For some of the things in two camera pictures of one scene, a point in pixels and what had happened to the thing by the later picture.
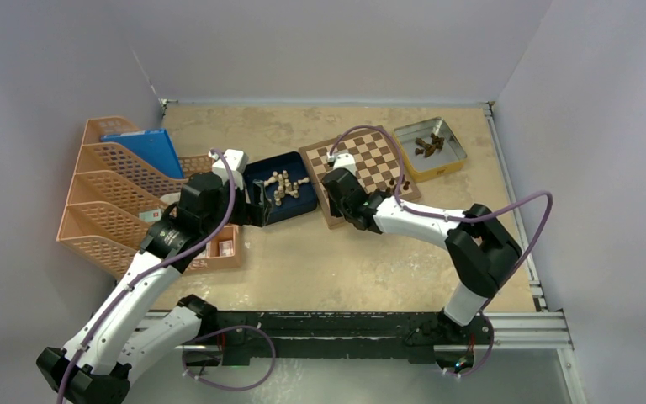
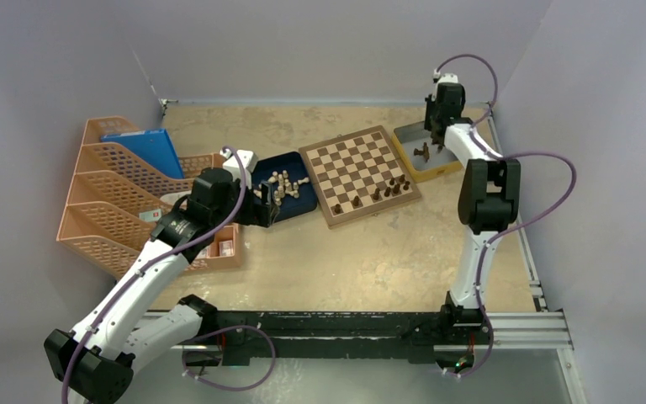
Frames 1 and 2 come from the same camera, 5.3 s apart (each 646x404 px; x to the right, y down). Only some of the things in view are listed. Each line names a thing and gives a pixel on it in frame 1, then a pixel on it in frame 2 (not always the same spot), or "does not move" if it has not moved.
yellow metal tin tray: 429,147 does not move
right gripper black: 335,210 to 429,105
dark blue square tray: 286,183 does not move
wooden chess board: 352,167 does not move
